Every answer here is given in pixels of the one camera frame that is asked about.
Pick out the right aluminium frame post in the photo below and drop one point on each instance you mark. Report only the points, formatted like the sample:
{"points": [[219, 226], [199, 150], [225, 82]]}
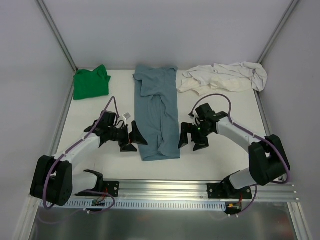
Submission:
{"points": [[278, 29]]}

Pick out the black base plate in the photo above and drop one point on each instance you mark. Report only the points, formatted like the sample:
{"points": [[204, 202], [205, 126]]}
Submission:
{"points": [[222, 190], [106, 186]]}

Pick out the blue t shirt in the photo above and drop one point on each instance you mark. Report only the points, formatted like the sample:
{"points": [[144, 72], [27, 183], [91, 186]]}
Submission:
{"points": [[156, 112]]}

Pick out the green t shirt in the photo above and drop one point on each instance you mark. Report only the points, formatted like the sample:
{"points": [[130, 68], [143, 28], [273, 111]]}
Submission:
{"points": [[91, 83]]}

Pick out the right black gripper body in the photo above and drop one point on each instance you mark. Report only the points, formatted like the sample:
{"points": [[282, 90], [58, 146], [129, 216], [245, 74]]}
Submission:
{"points": [[193, 135]]}

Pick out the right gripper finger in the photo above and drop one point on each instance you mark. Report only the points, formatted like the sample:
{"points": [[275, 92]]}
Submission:
{"points": [[200, 146], [185, 129]]}

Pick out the left aluminium frame post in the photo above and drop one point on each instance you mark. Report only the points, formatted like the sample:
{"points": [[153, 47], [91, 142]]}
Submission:
{"points": [[57, 35]]}

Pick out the slotted white cable duct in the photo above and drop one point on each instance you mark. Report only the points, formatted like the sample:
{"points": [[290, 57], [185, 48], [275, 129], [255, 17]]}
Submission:
{"points": [[131, 204]]}

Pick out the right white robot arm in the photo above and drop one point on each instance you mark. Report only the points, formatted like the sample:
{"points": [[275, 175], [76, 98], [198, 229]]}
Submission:
{"points": [[266, 155]]}

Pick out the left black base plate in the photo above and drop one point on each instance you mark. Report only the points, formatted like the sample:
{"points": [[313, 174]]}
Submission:
{"points": [[106, 186]]}

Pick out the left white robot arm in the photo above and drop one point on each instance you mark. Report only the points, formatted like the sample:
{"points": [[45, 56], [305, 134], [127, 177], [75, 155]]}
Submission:
{"points": [[54, 180]]}

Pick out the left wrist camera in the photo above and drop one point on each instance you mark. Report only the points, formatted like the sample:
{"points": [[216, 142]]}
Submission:
{"points": [[126, 116]]}

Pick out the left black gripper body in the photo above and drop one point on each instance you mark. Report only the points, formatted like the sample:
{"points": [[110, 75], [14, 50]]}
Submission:
{"points": [[128, 137]]}

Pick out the aluminium frame post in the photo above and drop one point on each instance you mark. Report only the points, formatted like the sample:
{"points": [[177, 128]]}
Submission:
{"points": [[57, 35], [278, 29]]}

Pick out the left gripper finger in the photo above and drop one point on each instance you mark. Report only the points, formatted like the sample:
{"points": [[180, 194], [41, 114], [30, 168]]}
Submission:
{"points": [[128, 148], [135, 136]]}

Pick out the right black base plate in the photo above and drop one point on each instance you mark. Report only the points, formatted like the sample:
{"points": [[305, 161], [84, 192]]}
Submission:
{"points": [[222, 190]]}

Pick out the white t shirt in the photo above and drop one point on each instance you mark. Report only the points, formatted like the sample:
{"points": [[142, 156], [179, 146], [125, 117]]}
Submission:
{"points": [[206, 74]]}

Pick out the aluminium mounting rail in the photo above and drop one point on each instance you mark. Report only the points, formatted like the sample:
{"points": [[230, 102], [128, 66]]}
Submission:
{"points": [[191, 190]]}

